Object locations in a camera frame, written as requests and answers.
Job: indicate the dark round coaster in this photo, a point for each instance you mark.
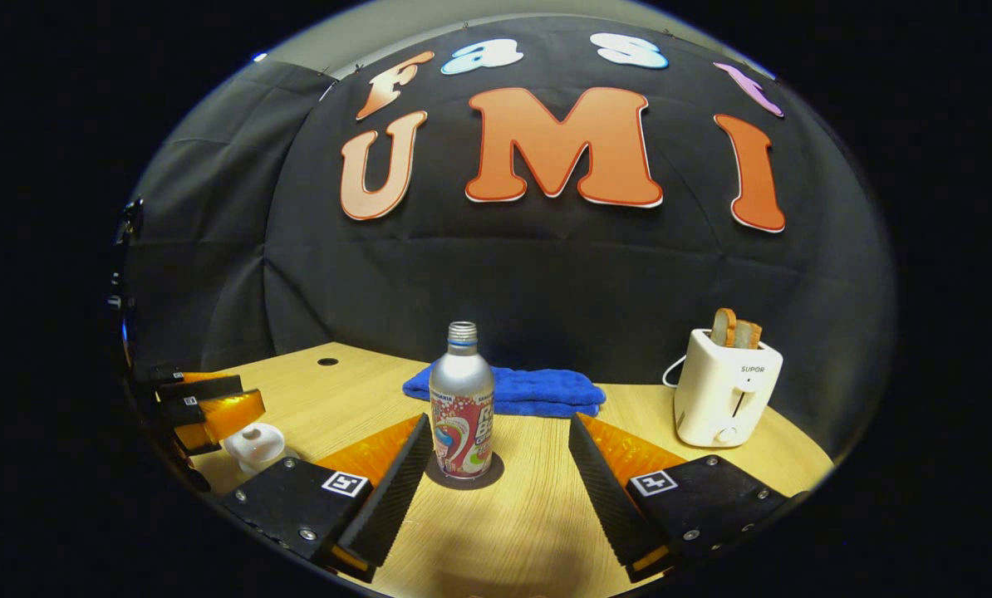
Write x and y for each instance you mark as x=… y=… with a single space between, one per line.
x=496 y=473

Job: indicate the white toaster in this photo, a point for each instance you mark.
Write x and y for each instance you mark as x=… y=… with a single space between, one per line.
x=724 y=399

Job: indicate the white teacup lid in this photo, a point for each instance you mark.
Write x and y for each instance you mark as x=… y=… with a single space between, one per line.
x=255 y=448

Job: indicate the black backdrop cloth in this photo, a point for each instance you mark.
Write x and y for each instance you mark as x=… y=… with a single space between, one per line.
x=546 y=274

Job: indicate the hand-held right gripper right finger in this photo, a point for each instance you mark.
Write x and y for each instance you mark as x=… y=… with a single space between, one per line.
x=608 y=498

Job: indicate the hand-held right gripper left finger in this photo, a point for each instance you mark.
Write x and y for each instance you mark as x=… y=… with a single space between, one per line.
x=392 y=498

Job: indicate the blue towel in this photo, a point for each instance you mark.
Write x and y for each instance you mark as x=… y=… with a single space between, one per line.
x=537 y=390

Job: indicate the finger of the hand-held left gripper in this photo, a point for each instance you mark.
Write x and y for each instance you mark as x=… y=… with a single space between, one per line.
x=222 y=415
x=201 y=388

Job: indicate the silver water bottle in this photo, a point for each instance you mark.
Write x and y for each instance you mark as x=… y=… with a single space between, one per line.
x=461 y=390

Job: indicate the toast bread slice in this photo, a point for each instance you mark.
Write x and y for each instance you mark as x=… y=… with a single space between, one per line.
x=722 y=326
x=749 y=334

